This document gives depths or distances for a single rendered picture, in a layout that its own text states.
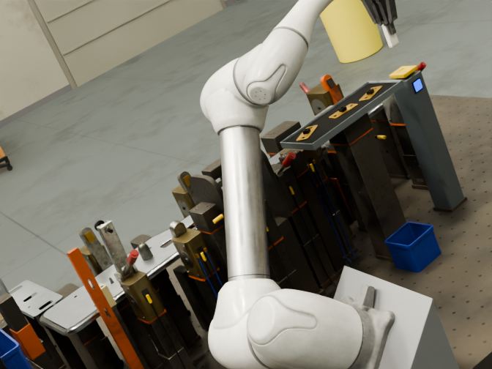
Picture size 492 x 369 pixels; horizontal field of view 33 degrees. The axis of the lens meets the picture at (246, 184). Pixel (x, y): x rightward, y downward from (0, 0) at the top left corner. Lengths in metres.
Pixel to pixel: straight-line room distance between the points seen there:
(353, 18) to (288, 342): 5.39
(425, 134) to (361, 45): 4.55
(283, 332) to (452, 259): 0.78
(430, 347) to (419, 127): 0.88
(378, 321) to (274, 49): 0.66
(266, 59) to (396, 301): 0.62
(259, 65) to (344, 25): 5.04
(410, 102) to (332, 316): 0.89
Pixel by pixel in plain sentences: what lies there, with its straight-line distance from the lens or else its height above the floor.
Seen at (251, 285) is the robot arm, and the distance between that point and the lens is 1.95.
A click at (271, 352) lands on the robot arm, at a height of 0.98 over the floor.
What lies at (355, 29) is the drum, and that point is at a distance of 7.00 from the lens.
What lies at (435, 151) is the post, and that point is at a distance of 2.56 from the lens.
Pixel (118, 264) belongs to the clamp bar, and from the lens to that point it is 2.19.
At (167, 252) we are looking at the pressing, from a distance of 2.37.
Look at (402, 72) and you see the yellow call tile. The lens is 2.49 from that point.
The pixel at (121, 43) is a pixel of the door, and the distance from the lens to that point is 11.50.
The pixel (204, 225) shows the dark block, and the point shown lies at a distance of 2.21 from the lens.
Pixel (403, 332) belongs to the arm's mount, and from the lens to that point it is 1.84.
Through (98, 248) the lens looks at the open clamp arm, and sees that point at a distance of 2.50.
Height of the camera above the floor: 1.90
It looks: 20 degrees down
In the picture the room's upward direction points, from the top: 24 degrees counter-clockwise
